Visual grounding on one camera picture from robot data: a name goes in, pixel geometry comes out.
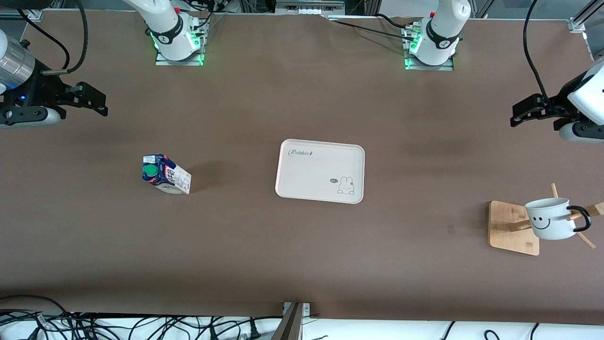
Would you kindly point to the cream rabbit print tray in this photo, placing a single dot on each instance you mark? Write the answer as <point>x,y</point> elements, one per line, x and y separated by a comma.
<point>314,179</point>

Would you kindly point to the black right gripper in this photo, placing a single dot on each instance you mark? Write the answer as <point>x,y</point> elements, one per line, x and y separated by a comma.
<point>41,89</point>

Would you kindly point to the grey power strip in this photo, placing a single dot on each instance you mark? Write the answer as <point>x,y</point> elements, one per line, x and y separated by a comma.
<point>309,6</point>

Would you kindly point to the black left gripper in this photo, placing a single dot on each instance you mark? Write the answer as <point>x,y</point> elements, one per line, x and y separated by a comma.
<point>556,104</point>

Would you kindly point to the silver corner bracket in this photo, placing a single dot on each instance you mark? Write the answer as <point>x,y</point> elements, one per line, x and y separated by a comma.
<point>307,309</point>

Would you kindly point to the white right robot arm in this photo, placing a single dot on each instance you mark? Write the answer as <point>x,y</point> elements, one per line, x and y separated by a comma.
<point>166,28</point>

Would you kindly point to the blue white milk carton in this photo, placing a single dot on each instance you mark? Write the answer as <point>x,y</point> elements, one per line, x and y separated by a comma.
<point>166,174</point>

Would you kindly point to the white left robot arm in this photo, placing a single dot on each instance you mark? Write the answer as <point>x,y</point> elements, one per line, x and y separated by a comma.
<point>441,33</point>

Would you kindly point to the wooden mug rack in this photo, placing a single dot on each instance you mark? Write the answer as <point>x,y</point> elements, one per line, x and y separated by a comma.
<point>512,231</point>

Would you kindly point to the aluminium profile bar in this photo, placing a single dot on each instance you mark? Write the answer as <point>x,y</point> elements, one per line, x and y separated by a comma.
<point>289,326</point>

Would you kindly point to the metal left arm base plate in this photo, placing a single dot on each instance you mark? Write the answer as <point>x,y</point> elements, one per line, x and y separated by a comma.
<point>448,67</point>

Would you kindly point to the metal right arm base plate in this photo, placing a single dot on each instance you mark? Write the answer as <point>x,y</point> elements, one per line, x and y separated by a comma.
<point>163,62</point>

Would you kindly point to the aluminium frame corner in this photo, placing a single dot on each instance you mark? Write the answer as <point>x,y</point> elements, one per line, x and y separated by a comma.
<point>584,19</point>

